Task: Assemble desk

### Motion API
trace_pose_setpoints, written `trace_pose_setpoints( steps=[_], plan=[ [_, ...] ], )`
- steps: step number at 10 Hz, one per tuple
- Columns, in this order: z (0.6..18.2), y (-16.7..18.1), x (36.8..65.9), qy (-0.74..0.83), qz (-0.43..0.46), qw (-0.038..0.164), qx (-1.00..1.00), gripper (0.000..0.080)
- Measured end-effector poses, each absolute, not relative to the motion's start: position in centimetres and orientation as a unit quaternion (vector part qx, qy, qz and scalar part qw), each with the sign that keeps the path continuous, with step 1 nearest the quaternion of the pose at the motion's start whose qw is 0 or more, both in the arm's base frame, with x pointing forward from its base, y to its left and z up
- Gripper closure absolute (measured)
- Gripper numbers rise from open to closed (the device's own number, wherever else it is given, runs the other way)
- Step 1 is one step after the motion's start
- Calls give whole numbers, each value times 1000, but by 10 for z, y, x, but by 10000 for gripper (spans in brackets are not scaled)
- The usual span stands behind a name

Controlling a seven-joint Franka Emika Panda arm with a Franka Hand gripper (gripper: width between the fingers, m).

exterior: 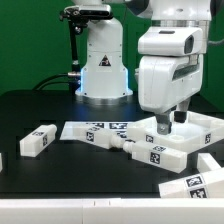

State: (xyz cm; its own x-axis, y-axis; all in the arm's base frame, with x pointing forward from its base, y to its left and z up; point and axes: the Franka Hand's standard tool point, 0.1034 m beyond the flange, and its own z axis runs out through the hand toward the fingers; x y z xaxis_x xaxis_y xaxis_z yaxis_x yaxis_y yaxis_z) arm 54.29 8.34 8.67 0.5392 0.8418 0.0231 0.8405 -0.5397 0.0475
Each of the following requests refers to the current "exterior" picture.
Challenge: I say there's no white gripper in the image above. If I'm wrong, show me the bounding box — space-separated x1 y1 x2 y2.
138 27 203 135

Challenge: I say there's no white square desk top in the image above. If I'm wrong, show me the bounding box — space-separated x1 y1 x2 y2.
127 111 224 153

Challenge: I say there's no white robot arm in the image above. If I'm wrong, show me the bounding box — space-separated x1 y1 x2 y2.
65 0 224 135

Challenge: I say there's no white marker base sheet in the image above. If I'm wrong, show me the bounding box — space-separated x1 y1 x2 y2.
60 121 129 140

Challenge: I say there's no white right fence bar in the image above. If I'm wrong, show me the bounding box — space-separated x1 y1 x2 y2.
197 153 221 173

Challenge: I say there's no white fence bar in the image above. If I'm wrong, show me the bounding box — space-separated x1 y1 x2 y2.
197 153 221 173
0 199 224 224

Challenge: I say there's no white left fence piece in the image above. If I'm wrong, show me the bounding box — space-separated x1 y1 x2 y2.
0 153 3 173

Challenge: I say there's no white front fence bar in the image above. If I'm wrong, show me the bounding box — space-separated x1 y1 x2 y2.
0 199 224 224

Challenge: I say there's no black cable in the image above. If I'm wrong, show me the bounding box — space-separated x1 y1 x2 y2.
32 73 81 91

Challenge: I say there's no black camera on stand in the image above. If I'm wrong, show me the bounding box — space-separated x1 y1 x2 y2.
59 3 113 92

